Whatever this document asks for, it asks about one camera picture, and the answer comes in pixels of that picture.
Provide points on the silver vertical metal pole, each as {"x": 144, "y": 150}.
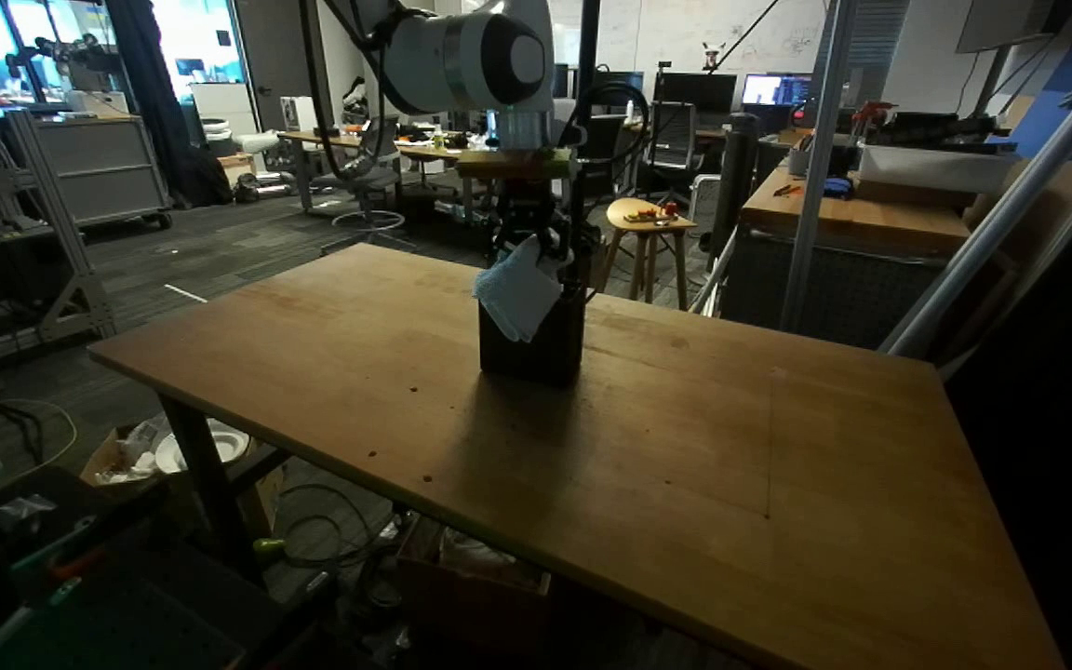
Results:
{"x": 815, "y": 161}

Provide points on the grey cloth towel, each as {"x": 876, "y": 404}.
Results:
{"x": 517, "y": 290}

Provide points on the black table leg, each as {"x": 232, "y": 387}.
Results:
{"x": 203, "y": 465}

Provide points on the long wooden office desk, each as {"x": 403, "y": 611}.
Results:
{"x": 429, "y": 155}

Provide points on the dark computer monitor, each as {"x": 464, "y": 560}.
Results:
{"x": 624, "y": 86}
{"x": 692, "y": 90}

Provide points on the black vertical stand pole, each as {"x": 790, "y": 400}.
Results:
{"x": 585, "y": 122}

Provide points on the small red tool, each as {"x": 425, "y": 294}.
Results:
{"x": 644, "y": 212}

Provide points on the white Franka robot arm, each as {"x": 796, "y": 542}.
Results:
{"x": 464, "y": 58}

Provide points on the black high-back office chair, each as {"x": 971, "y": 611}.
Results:
{"x": 672, "y": 136}

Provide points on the grey mesh office chair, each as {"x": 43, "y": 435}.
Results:
{"x": 371, "y": 186}

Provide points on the wooden top workbench with drawers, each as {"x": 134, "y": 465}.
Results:
{"x": 852, "y": 225}

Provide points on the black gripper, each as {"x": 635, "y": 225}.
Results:
{"x": 532, "y": 212}

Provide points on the grey rolling cabinet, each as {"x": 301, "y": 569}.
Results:
{"x": 103, "y": 170}

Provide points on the black mesh box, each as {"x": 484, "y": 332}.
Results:
{"x": 548, "y": 356}

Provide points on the lit blue computer monitor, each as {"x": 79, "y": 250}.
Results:
{"x": 776, "y": 90}

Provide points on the grey metal shelf rack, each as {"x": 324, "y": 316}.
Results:
{"x": 44, "y": 235}

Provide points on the silver diagonal metal pole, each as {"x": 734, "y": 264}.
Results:
{"x": 1006, "y": 206}

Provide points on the white round bowl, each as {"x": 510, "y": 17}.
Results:
{"x": 227, "y": 444}

